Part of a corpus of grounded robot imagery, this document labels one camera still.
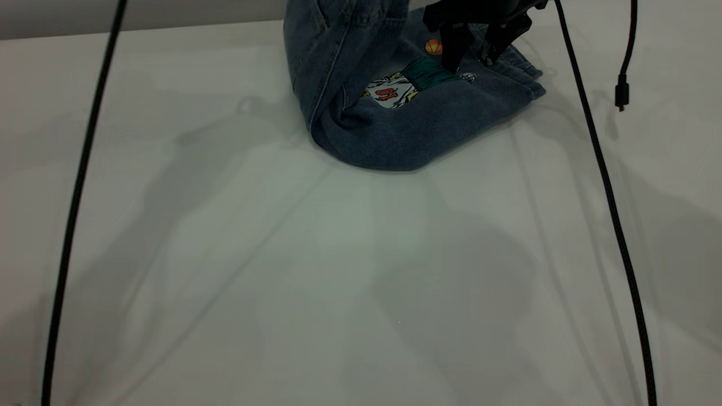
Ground thin black cable with plug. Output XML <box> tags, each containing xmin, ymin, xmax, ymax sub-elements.
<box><xmin>614</xmin><ymin>0</ymin><xmax>639</xmax><ymax>112</ymax></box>

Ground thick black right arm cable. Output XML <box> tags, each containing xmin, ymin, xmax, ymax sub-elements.
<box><xmin>554</xmin><ymin>0</ymin><xmax>659</xmax><ymax>406</ymax></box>

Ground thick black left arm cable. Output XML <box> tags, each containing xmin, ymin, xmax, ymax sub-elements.
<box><xmin>41</xmin><ymin>0</ymin><xmax>128</xmax><ymax>406</ymax></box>

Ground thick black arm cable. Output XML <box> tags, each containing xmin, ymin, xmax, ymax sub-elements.
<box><xmin>41</xmin><ymin>0</ymin><xmax>128</xmax><ymax>406</ymax></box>
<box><xmin>554</xmin><ymin>0</ymin><xmax>659</xmax><ymax>406</ymax></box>

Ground blue denim jeans with print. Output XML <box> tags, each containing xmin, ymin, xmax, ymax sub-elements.
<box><xmin>284</xmin><ymin>0</ymin><xmax>547</xmax><ymax>171</ymax></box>

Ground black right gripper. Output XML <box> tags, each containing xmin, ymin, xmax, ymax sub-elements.
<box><xmin>423</xmin><ymin>0</ymin><xmax>548</xmax><ymax>72</ymax></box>

